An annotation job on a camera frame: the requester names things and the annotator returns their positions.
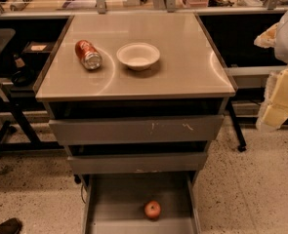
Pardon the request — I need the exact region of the grey middle drawer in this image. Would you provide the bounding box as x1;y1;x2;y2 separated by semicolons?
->
67;152;207;175

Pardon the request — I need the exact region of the white paper bowl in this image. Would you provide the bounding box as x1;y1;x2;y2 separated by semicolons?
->
116;43;160;71

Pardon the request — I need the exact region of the black power strip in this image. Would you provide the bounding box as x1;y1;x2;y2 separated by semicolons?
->
10;0;33;11

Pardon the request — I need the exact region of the red soda can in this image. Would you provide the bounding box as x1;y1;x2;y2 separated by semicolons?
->
75;40;103;70

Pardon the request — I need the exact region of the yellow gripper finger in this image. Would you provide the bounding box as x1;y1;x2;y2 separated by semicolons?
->
254;23;278;49
256;67;288;132

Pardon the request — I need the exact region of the grey drawer cabinet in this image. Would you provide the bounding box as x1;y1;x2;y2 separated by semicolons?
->
35;12;235;234

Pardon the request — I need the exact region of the grey open bottom drawer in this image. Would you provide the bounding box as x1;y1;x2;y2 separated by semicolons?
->
82;172;200;234

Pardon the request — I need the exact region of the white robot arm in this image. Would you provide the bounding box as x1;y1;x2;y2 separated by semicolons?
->
254;11;288;132

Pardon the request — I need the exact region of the black shoe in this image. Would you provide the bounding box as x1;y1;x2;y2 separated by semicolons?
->
0;218;22;234

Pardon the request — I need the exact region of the black table leg with caster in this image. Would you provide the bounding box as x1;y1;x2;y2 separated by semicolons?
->
226;101;246;152

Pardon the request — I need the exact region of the grey top drawer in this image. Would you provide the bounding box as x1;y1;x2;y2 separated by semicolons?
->
49;115;224;145

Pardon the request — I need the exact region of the red apple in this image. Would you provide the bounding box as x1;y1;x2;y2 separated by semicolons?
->
144;200;161;219

